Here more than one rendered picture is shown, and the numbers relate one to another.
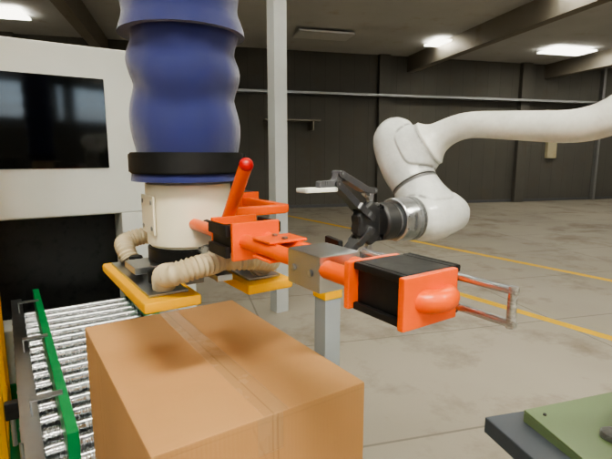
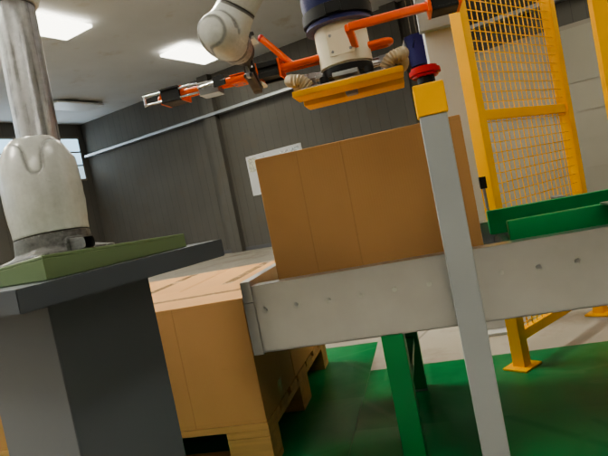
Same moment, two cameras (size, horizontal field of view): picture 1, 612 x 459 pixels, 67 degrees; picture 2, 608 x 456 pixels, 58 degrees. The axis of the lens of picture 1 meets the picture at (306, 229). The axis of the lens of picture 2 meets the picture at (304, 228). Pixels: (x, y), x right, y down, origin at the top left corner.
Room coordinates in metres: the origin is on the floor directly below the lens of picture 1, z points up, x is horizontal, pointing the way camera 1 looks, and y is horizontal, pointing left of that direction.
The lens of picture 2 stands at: (2.06, -1.17, 0.79)
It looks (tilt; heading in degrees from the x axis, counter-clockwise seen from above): 3 degrees down; 136
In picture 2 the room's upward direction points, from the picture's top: 11 degrees counter-clockwise
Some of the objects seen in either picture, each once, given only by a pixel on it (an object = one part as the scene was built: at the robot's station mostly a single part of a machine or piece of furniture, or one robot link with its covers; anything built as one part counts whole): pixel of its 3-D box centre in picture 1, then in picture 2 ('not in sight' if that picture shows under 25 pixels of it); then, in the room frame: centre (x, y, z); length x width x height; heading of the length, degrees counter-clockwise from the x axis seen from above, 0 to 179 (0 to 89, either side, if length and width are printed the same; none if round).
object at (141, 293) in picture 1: (145, 274); (353, 90); (0.89, 0.32, 1.14); 0.34 x 0.10 x 0.05; 34
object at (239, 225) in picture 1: (244, 236); (270, 71); (0.73, 0.10, 1.24); 0.10 x 0.08 x 0.06; 124
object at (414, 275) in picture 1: (398, 288); (175, 96); (0.44, -0.09, 1.24); 0.08 x 0.07 x 0.05; 34
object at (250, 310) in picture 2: not in sight; (283, 301); (0.64, 0.03, 0.48); 0.70 x 0.03 x 0.15; 123
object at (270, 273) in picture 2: not in sight; (278, 271); (0.65, 0.03, 0.58); 0.70 x 0.03 x 0.06; 123
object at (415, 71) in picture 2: not in sight; (425, 76); (1.40, -0.07, 1.02); 0.07 x 0.07 x 0.04
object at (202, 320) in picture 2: not in sight; (156, 340); (-0.08, -0.08, 0.34); 1.20 x 1.00 x 0.40; 33
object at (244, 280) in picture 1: (232, 261); (346, 80); (0.99, 0.16, 1.14); 0.34 x 0.10 x 0.05; 34
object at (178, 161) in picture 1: (188, 162); (337, 17); (0.94, 0.24, 1.36); 0.23 x 0.23 x 0.04
